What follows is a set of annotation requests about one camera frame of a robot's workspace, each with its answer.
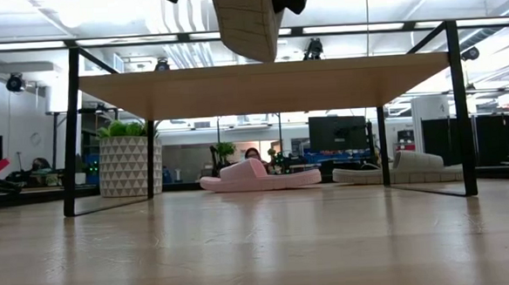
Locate succulent in triangle-patterned pot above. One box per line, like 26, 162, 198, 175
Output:
94, 116, 166, 200

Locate black partition panel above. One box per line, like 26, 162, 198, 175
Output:
421, 113, 509, 171

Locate white cabinet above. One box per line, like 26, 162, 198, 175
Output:
411, 95, 453, 173

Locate blue storage bins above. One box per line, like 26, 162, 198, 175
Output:
302, 148, 372, 166

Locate black monitor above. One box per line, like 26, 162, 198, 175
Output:
308, 113, 370, 153

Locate green background plant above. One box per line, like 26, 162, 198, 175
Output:
214, 141, 238, 166

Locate person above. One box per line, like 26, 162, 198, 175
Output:
31, 156, 52, 173
243, 146, 271, 173

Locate wooden shelf black metal frame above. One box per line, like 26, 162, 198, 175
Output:
54, 18, 480, 219

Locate grey slide sandal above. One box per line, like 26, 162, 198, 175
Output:
331, 147, 465, 189
209, 0, 287, 66

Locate black table frame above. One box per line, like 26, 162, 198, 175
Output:
0, 162, 509, 212

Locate pink slide sandal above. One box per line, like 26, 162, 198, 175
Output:
198, 154, 323, 195

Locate black background robot rig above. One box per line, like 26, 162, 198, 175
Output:
266, 146, 312, 177

